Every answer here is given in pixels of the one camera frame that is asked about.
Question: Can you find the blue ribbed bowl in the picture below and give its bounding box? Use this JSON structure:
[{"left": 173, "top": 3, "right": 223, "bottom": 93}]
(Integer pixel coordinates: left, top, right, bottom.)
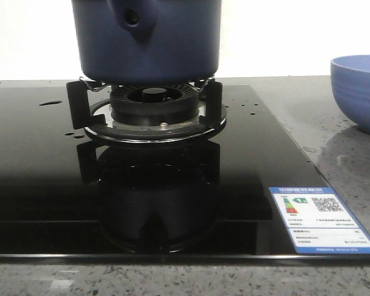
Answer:
[{"left": 331, "top": 54, "right": 370, "bottom": 134}]

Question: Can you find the black right pot support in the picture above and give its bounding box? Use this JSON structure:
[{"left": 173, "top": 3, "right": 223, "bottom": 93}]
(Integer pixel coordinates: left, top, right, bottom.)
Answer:
[{"left": 66, "top": 78, "right": 226, "bottom": 144}]

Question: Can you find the blue cooking pot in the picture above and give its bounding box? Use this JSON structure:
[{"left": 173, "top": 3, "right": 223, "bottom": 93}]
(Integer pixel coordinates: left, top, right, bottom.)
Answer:
[{"left": 72, "top": 0, "right": 221, "bottom": 85}]

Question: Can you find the right gas burner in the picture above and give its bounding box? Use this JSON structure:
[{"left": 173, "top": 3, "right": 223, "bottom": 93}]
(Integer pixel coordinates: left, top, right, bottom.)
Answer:
[{"left": 110, "top": 84, "right": 199, "bottom": 126}]

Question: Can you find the black glass gas stove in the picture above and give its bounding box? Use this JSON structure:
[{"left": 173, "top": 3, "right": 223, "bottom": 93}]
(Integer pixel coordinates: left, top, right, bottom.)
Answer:
[{"left": 0, "top": 85, "right": 370, "bottom": 265}]

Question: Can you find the blue energy rating label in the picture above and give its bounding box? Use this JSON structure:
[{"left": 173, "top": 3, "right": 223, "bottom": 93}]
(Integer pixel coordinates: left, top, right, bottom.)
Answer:
[{"left": 269, "top": 187, "right": 370, "bottom": 255}]

